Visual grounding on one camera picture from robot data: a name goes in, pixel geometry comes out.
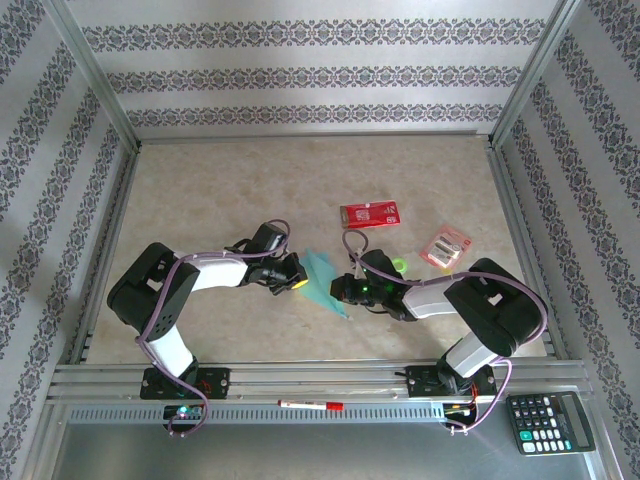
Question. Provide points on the black desk calculator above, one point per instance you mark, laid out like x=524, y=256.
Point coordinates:
x=550, y=425

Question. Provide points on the light blue paper sheet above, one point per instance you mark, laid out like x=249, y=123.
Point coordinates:
x=322, y=280

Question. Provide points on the pink flash drive blister pack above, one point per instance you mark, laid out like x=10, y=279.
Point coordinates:
x=445, y=245

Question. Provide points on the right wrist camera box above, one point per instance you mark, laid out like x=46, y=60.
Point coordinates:
x=358, y=272

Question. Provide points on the small controller circuit board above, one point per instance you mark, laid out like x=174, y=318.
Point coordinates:
x=457, y=409
x=182, y=411

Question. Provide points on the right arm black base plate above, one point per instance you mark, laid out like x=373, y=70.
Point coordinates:
x=420, y=382

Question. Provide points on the aluminium mounting rail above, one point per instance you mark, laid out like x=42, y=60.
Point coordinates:
x=310, y=377

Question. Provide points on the white red marker pen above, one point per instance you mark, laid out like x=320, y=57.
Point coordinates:
x=305, y=403

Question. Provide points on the aluminium table edge rail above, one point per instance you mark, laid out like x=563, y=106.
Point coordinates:
x=122, y=200
x=510, y=200
x=310, y=136

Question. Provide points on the grey metal shelf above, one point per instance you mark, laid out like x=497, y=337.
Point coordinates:
x=300, y=450

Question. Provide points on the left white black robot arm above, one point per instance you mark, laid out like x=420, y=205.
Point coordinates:
x=145, y=300

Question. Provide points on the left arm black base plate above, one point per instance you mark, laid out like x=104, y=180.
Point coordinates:
x=220, y=382

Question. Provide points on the aluminium frame post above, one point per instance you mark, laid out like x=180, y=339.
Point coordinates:
x=95, y=75
x=532, y=75

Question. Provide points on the red memory card package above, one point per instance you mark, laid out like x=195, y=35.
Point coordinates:
x=375, y=217

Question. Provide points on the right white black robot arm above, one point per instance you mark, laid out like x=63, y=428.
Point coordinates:
x=495, y=310

